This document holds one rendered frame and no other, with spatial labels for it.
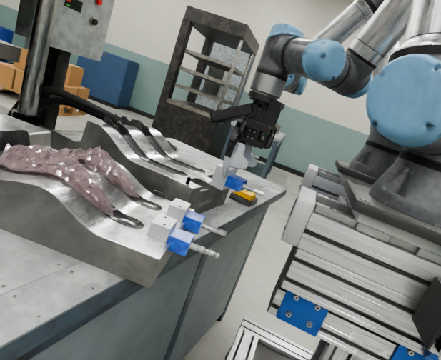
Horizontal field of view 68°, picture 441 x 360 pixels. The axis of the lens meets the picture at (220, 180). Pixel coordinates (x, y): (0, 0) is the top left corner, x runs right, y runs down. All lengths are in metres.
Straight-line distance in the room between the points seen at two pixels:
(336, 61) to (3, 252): 0.66
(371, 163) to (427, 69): 0.63
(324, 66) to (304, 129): 6.62
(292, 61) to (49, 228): 0.55
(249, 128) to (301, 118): 6.52
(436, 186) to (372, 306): 0.24
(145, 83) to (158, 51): 0.79
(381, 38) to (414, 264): 0.44
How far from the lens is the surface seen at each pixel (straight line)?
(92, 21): 1.61
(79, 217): 0.58
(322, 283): 0.68
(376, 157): 1.13
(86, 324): 0.69
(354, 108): 7.37
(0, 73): 6.05
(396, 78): 0.54
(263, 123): 0.77
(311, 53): 0.69
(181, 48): 5.04
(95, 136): 0.98
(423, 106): 0.52
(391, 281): 0.68
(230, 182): 0.80
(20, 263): 0.58
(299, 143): 7.31
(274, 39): 0.78
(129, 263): 0.56
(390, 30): 0.80
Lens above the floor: 1.13
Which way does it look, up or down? 14 degrees down
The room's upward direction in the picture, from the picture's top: 20 degrees clockwise
